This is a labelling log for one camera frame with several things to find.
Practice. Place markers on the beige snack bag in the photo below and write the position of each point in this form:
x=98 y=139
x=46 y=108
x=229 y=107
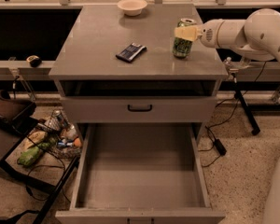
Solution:
x=35 y=138

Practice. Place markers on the green soda can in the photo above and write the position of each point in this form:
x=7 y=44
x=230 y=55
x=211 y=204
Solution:
x=182 y=47

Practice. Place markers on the black tripod stand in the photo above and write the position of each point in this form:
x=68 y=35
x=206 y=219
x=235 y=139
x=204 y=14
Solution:
x=233 y=70

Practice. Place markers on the black power adapter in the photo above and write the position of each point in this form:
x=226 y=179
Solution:
x=220 y=148

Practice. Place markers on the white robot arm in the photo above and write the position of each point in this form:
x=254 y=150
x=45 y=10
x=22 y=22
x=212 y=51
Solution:
x=256 y=38

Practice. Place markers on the white paper bowl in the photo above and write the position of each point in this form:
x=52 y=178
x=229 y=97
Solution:
x=132 y=7

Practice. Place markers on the green snack bag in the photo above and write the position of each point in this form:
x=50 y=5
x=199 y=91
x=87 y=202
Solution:
x=34 y=151

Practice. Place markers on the black drawer handle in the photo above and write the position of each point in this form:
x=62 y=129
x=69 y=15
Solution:
x=139 y=108

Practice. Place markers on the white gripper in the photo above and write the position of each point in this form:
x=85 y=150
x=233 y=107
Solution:
x=208 y=34

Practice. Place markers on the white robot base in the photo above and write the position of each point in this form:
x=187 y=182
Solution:
x=272 y=206

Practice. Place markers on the grey drawer cabinet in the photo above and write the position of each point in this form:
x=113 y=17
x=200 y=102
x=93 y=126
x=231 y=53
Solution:
x=88 y=67

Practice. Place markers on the silver can in basket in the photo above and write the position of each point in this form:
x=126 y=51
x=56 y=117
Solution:
x=58 y=114

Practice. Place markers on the open grey middle drawer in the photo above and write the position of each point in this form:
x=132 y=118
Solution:
x=140 y=174

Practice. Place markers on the dark brown chair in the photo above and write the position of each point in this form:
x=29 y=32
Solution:
x=14 y=112

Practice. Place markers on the closed grey top drawer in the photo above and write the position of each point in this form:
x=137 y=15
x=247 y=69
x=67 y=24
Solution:
x=114 y=109

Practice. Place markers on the yellow black tape measure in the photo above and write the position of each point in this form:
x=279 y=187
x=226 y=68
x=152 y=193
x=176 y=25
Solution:
x=34 y=61

